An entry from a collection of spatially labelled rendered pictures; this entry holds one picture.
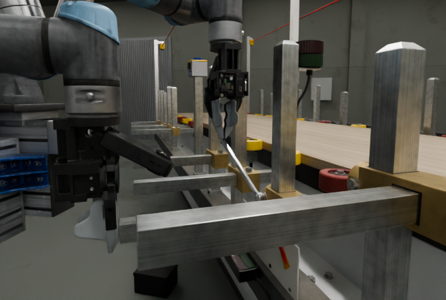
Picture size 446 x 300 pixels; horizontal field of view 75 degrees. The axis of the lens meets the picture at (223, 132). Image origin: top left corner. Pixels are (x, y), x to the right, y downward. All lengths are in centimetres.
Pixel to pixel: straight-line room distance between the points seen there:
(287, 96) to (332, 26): 704
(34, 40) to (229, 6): 38
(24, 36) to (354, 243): 74
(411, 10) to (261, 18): 330
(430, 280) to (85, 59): 66
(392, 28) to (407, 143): 752
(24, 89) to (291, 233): 88
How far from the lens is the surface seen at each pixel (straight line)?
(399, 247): 41
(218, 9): 66
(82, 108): 43
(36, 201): 98
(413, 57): 37
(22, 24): 46
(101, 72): 43
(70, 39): 44
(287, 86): 56
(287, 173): 58
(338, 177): 59
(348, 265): 82
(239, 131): 79
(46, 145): 92
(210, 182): 75
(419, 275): 68
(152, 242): 22
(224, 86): 63
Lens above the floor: 105
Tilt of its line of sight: 6 degrees down
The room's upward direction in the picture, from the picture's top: straight up
